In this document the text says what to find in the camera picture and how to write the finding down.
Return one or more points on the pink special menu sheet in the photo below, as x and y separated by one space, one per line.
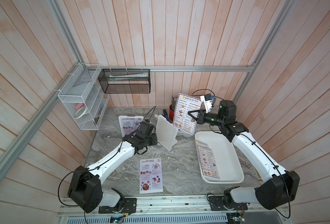
150 180

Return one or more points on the dim sum menu sheet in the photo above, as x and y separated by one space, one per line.
182 120
206 160

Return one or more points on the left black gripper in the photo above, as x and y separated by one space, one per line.
154 139

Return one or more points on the pink eraser block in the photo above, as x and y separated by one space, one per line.
79 105

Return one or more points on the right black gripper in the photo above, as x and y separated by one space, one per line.
195 118

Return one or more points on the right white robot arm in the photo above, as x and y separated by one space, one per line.
279 187

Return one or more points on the blue stapler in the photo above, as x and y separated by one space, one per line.
165 115

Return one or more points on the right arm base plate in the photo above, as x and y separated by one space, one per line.
217 204

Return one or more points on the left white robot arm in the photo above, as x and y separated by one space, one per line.
86 183

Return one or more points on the white tape roll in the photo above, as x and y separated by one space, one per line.
80 112

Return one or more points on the white wire wall shelf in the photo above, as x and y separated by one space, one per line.
82 86

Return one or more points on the white menu holder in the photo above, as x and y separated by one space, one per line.
166 133
129 124

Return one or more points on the white plastic tray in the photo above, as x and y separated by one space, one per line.
227 162

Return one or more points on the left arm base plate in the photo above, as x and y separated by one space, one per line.
124 206

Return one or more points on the black mesh wall basket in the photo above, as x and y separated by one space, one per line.
125 81

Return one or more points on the red pen cup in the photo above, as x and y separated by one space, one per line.
172 107

